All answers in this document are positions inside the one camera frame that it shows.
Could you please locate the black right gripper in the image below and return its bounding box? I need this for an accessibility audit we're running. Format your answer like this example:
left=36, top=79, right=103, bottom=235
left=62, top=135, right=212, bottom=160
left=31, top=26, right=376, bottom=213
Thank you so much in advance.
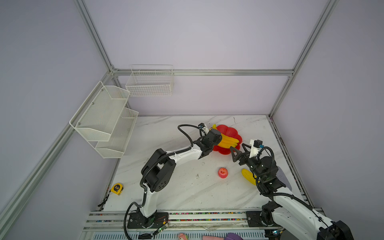
left=230, top=142, right=265, bottom=182

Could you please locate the yellow fake banana bunch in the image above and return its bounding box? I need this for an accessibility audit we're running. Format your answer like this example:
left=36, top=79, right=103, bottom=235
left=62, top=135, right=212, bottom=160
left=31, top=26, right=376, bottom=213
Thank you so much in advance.
left=212, top=125, right=243, bottom=149

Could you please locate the yellow fake mango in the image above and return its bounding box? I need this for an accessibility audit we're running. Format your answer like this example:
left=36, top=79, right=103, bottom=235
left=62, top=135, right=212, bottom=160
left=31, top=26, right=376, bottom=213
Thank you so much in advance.
left=241, top=169, right=257, bottom=186

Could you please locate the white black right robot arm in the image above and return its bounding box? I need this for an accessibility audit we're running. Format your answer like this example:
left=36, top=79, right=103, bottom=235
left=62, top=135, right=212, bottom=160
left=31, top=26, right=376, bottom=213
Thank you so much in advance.
left=230, top=141, right=354, bottom=240

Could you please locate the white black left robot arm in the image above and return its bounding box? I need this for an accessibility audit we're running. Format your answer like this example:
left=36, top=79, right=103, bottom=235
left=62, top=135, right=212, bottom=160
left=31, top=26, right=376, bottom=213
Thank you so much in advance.
left=137, top=128, right=222, bottom=228

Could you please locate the red flower-shaped fruit bowl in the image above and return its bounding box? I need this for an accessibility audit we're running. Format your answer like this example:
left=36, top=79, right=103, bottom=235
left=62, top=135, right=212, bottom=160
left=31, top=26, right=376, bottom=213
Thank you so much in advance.
left=213, top=125, right=243, bottom=155

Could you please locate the red fake apple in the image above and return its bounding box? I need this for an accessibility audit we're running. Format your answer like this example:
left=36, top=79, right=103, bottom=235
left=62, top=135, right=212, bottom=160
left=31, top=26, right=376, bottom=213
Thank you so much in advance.
left=218, top=168, right=229, bottom=179

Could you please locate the purple toy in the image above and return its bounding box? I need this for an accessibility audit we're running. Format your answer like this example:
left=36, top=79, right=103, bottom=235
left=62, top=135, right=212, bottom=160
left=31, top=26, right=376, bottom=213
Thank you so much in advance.
left=224, top=233, right=243, bottom=240

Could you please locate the pink toy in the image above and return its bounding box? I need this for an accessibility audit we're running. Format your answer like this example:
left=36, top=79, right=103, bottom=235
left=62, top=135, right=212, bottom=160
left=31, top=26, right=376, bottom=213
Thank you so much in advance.
left=178, top=233, right=188, bottom=240

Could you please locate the yellow tape measure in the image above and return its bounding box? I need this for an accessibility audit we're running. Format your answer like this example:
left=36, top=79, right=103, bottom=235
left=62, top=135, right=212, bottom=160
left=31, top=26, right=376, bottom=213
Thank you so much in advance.
left=110, top=183, right=124, bottom=196

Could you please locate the white perforated metal shelf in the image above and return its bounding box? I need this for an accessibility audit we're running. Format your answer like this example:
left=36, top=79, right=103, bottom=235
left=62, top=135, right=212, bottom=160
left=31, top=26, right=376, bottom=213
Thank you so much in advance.
left=69, top=82, right=139, bottom=159

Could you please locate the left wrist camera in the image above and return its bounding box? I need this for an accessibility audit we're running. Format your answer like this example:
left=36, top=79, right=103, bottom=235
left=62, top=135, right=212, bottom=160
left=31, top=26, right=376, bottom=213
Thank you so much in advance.
left=198, top=123, right=209, bottom=137

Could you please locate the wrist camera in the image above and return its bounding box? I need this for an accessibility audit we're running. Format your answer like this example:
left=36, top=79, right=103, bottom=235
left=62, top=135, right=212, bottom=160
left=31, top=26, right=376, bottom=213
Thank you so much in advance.
left=198, top=123, right=209, bottom=137
left=250, top=140, right=264, bottom=158

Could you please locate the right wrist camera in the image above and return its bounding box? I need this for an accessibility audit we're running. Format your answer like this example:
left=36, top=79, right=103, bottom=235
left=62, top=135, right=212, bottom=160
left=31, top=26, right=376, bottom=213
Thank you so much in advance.
left=250, top=140, right=264, bottom=158

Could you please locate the black corrugated left cable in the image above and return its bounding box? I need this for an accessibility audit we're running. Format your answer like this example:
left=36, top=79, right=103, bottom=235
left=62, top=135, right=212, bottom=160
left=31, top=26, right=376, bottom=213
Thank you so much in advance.
left=176, top=123, right=205, bottom=148

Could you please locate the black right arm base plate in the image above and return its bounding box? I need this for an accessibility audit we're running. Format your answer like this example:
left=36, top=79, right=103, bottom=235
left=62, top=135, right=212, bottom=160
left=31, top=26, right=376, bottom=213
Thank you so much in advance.
left=246, top=211, right=279, bottom=228

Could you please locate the white wire basket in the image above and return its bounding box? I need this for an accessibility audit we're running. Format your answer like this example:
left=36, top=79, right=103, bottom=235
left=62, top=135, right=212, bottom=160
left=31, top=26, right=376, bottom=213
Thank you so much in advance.
left=126, top=65, right=174, bottom=97

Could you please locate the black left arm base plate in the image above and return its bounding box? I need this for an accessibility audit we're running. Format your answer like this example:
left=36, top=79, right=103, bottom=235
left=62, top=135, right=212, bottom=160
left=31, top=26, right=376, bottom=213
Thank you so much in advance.
left=127, top=208, right=169, bottom=229

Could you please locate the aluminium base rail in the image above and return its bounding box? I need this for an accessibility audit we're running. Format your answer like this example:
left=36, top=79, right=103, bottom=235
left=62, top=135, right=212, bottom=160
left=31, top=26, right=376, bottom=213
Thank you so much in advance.
left=79, top=209, right=325, bottom=240

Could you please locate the aluminium frame post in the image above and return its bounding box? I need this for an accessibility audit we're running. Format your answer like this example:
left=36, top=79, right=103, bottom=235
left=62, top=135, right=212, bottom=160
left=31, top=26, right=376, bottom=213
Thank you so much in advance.
left=74, top=0, right=114, bottom=72

